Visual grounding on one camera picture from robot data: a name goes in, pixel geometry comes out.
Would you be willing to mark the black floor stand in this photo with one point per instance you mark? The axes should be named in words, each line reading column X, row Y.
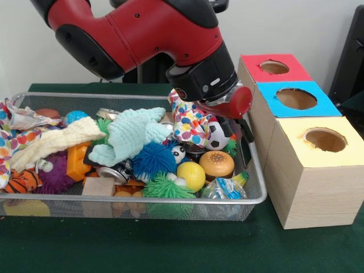
column 350, row 62

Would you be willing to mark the shallow clear mesh bin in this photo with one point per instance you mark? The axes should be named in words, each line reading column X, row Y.
column 114, row 207

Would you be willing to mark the clear plastic bottle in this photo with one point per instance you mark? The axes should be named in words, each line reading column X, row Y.
column 222, row 189

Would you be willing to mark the wooden burger toy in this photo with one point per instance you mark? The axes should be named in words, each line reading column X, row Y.
column 216, row 164

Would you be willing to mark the yellow banana toy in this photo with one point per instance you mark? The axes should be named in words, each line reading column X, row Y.
column 241, row 179

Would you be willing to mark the cream cloth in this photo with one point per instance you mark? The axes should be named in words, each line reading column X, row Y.
column 51, row 142

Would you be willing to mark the dark green side table cloth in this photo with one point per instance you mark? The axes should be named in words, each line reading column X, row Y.
column 354, row 102

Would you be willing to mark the small soccer ball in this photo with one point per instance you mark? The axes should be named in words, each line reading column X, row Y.
column 216, row 138

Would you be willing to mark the yellow ball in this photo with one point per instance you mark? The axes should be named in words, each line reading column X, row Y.
column 191, row 176

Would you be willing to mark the white plastic bag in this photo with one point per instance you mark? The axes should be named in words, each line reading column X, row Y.
column 11, row 136

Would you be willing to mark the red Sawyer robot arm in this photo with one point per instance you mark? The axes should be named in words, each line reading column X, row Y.
column 148, row 34

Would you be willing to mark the green spiky ball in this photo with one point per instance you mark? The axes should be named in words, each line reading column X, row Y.
column 103, row 124

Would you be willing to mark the wooden box with three holes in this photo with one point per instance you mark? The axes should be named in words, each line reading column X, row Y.
column 321, row 193

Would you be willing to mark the dark green tablecloth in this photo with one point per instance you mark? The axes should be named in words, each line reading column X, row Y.
column 170, row 244

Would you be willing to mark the colourful polka-dot cloth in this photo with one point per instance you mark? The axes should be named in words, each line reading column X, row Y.
column 190, row 122

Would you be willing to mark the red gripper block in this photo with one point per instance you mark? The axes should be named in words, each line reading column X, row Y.
column 236, row 105

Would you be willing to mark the black drink can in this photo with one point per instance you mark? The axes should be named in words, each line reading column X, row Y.
column 116, row 172

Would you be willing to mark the mint green knit cloth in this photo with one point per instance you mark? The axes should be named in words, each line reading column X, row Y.
column 131, row 133

